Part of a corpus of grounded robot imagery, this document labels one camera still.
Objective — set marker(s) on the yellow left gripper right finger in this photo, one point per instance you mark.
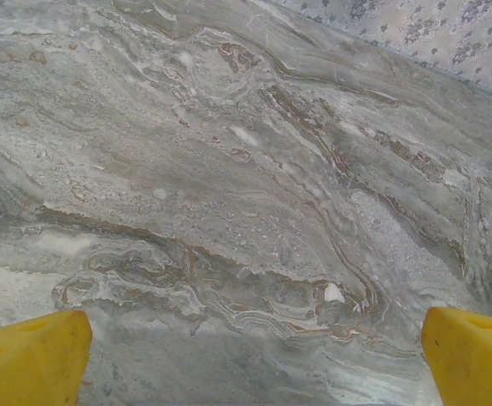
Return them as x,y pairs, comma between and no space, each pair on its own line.
474,359

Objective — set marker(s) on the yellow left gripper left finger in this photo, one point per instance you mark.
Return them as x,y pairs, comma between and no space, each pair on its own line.
30,359

